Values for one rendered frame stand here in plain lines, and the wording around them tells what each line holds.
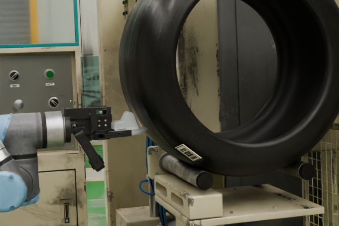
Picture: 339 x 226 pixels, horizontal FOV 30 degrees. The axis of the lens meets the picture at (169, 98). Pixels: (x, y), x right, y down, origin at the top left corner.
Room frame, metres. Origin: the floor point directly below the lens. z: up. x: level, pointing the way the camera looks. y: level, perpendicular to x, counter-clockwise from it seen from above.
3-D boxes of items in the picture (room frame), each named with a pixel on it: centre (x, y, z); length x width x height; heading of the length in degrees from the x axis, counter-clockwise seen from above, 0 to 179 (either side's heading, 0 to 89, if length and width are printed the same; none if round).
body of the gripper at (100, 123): (1.59, 0.21, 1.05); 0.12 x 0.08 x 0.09; 105
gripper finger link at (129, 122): (1.60, 0.10, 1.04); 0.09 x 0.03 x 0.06; 105
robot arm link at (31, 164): (1.53, 0.37, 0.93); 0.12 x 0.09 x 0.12; 2
